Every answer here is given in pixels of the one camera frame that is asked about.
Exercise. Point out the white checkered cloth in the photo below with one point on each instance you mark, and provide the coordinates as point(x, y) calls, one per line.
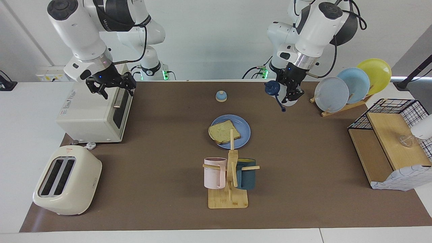
point(398, 179)

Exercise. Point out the black desk clamp mount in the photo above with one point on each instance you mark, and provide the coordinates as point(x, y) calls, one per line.
point(6, 84)

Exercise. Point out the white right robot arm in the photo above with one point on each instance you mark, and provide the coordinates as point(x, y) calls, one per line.
point(81, 33)

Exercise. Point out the white cylindrical object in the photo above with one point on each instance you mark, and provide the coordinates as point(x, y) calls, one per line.
point(423, 128)

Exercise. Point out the clear drinking glass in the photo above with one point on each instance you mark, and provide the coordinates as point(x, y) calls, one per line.
point(406, 141)

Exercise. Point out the pink ribbed mug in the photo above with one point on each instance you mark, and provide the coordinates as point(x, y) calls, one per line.
point(212, 175)

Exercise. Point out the white wall power strip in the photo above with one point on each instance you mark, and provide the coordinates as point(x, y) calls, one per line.
point(50, 74)

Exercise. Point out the cream two-slot toaster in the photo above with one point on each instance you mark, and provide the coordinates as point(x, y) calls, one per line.
point(77, 189)

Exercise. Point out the white toaster oven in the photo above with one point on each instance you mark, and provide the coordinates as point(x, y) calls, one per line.
point(91, 118)

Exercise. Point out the blue round dinner plate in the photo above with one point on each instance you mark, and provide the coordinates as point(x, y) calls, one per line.
point(243, 126)

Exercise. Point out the white navy-capped seasoning bottle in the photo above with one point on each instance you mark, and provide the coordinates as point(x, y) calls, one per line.
point(271, 88)

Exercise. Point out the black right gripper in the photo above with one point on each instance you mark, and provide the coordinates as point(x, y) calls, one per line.
point(106, 75)

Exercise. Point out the brown table mat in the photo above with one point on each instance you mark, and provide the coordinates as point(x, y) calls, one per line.
point(162, 175)

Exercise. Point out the small blue bell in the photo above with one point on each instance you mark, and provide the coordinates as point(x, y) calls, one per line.
point(221, 97)

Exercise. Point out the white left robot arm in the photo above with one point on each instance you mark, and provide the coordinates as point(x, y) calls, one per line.
point(314, 37)

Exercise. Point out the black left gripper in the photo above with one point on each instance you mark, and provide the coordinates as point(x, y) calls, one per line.
point(293, 72)

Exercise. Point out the toasted bread slice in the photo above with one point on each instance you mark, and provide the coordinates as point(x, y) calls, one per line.
point(222, 131)

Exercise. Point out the grey translucent plate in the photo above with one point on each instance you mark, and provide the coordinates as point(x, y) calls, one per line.
point(332, 96)

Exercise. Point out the wooden dish rack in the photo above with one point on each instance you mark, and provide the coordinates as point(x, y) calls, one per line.
point(357, 103)

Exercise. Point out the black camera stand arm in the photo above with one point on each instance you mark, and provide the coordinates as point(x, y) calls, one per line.
point(410, 77)

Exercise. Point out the wooden mug tree rack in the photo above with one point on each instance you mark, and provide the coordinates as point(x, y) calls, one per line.
point(229, 200)

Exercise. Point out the dark teal mug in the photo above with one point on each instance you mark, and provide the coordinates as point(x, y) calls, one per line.
point(248, 177)

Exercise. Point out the yellow plate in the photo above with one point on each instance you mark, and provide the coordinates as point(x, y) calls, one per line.
point(378, 72)

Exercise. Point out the light blue racked plate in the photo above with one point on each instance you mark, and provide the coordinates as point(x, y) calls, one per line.
point(359, 84)

